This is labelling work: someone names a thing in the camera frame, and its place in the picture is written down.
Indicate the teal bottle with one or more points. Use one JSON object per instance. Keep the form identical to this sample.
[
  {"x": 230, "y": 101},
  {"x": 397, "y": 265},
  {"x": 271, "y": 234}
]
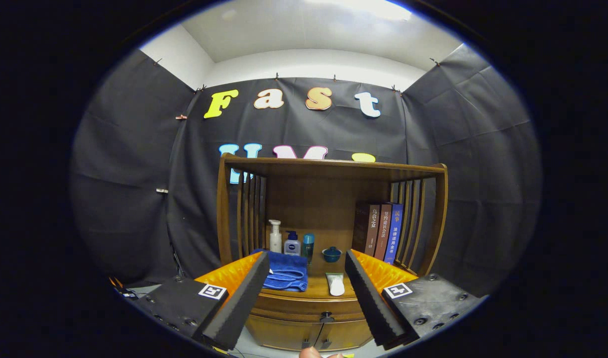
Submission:
[{"x": 308, "y": 243}]

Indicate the white tube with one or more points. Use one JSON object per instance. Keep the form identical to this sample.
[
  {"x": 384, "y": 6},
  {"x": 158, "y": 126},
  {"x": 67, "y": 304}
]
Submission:
[{"x": 337, "y": 286}]

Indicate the wooden cabinet door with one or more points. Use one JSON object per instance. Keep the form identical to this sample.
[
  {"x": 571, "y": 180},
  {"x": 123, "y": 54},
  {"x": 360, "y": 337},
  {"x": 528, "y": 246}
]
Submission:
[
  {"x": 279, "y": 330},
  {"x": 349, "y": 333}
]

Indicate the black backdrop cloth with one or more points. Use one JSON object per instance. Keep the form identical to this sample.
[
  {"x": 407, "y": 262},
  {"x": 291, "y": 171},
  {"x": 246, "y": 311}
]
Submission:
[{"x": 463, "y": 164}]

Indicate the reddish brown book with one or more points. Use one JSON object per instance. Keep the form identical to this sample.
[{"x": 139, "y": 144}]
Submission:
[{"x": 383, "y": 231}]

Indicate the wooden countertop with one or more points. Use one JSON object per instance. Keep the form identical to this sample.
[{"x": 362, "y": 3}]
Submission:
[{"x": 316, "y": 283}]

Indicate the white pump bottle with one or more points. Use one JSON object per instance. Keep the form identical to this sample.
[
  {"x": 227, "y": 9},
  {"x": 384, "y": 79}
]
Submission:
[{"x": 275, "y": 241}]

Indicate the blue book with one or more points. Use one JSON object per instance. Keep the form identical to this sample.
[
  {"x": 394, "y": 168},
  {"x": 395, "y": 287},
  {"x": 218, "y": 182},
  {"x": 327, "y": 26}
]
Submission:
[{"x": 394, "y": 233}]

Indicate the wooden drawer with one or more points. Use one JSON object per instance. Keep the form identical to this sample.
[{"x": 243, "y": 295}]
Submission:
[{"x": 304, "y": 304}]

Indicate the dark brown book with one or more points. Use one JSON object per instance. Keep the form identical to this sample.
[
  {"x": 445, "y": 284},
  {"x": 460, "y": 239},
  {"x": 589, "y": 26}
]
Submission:
[{"x": 366, "y": 228}]

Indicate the blue lidded cup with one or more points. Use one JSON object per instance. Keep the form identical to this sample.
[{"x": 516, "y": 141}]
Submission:
[{"x": 332, "y": 255}]

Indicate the white bottle with blue cap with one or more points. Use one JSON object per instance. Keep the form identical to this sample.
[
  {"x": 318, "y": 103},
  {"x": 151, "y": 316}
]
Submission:
[{"x": 292, "y": 247}]

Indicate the folded blue towel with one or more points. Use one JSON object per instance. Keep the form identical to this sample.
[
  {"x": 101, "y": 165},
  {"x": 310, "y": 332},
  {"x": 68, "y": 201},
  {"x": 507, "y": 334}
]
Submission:
[{"x": 289, "y": 273}]

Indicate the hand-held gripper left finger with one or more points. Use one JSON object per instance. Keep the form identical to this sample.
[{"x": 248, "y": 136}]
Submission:
[{"x": 242, "y": 303}]

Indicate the wooden cabinet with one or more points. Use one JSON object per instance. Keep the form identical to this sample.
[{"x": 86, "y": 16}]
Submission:
[{"x": 324, "y": 199}]

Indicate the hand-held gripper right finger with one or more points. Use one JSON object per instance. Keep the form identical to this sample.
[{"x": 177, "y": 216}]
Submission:
[{"x": 371, "y": 303}]

